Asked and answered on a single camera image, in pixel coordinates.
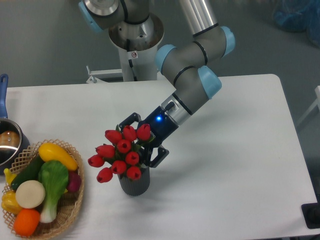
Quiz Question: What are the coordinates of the cream round bun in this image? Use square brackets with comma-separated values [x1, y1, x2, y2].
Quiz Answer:
[15, 180, 46, 209]

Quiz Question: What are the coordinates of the black device at table edge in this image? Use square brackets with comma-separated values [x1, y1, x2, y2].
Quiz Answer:
[301, 202, 320, 229]

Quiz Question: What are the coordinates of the yellow banana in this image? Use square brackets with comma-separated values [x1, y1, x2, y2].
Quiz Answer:
[3, 168, 17, 186]

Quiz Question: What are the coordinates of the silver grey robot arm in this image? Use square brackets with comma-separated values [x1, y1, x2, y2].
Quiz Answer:
[78, 0, 235, 168]

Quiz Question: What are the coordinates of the yellow squash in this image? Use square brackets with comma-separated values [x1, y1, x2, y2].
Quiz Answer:
[38, 142, 78, 171]

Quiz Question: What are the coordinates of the grey ribbed vase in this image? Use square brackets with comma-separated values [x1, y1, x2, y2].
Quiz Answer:
[118, 166, 150, 196]

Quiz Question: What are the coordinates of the woven wicker basket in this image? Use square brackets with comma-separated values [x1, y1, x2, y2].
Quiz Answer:
[0, 139, 85, 240]

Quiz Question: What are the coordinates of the yellow bell pepper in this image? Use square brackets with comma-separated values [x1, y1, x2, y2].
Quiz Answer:
[1, 190, 23, 215]

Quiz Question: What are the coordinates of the blue handled saucepan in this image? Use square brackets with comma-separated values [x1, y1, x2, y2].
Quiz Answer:
[0, 73, 30, 176]

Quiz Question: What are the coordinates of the orange fruit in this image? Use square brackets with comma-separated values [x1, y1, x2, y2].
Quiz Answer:
[13, 208, 40, 237]

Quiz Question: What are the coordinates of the green cucumber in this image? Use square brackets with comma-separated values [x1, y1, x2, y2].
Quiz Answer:
[10, 155, 45, 191]

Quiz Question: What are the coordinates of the white chair frame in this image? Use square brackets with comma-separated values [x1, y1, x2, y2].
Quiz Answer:
[296, 85, 320, 129]

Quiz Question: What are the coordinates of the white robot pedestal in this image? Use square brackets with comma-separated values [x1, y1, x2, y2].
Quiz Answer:
[86, 43, 159, 84]

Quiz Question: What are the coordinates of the blue plastic bag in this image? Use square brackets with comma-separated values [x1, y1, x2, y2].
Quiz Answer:
[272, 0, 320, 47]

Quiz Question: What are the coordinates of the green bok choy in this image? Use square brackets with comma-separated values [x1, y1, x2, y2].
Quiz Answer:
[38, 160, 69, 224]

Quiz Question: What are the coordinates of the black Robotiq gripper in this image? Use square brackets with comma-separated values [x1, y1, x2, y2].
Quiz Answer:
[119, 106, 179, 168]

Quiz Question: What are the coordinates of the red tulip bouquet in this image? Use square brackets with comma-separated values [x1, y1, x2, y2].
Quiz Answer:
[88, 123, 155, 183]

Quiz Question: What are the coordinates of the purple red onion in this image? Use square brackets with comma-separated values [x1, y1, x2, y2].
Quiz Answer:
[66, 171, 82, 193]

